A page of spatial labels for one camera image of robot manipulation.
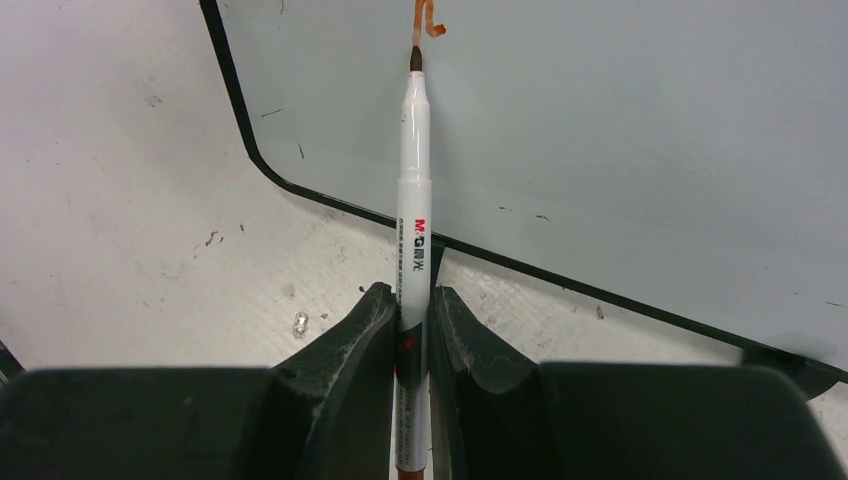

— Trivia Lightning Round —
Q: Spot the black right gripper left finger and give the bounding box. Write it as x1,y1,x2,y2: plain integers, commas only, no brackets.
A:
1,283,396,479

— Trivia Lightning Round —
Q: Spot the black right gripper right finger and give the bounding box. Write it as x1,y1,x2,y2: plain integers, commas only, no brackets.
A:
428,287,845,479

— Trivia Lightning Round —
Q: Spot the white marker pen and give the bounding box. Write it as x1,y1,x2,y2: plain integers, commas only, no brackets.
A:
395,45,432,479

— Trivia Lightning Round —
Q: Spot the black framed whiteboard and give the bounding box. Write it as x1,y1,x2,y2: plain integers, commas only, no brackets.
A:
200,1,847,383

